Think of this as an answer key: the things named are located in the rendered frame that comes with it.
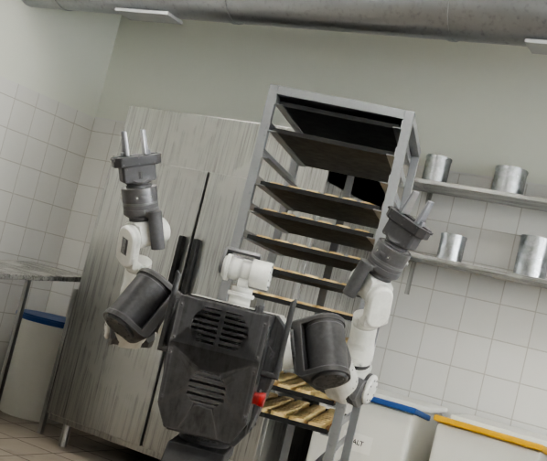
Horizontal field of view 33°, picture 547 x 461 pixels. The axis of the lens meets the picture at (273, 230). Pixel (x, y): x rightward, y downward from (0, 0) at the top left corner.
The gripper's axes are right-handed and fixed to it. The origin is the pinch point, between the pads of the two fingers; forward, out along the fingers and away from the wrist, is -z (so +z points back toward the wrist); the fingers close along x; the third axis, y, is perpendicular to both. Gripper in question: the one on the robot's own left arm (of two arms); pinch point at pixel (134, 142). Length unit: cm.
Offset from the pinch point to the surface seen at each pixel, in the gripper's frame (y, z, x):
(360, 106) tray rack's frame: -41, 1, 86
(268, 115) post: -57, 2, 60
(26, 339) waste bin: -371, 159, 12
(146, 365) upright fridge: -256, 151, 60
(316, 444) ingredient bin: -188, 188, 129
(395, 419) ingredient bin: -161, 171, 161
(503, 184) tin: -189, 66, 251
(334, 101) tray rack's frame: -46, -1, 79
